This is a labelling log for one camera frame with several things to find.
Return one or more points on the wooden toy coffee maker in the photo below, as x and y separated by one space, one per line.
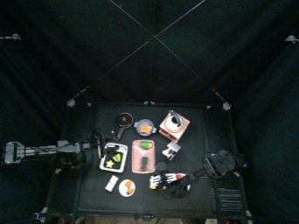
174 125

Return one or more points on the pink rectangular plate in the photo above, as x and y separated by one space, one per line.
136 163

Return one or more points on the green toy leaf piece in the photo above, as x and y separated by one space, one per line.
116 157

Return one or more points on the white tray black inside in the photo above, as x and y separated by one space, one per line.
121 167

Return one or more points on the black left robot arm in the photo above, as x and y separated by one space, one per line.
43 150

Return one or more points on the white printed label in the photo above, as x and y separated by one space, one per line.
230 199

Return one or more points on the black frame post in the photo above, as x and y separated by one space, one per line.
259 71

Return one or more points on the black toy frying pan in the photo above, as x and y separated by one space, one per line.
124 119

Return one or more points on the white rice sushi block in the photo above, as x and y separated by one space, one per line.
111 183

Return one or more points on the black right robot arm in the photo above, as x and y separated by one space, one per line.
222 164

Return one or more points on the grey frame corner bracket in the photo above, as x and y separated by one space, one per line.
291 38
226 105
13 37
71 102

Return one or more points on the orange toy food piece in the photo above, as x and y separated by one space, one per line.
129 187

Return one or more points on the white container with items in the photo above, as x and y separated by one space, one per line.
175 147

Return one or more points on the orange toy food slice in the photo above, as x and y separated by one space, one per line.
146 129

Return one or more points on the yellow green toy fruit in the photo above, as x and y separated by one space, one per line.
146 145

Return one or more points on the small blue toy pot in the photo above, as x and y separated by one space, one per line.
138 127

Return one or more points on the white round plate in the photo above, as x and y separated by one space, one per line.
123 191

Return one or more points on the yellow green toy star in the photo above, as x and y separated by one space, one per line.
109 164

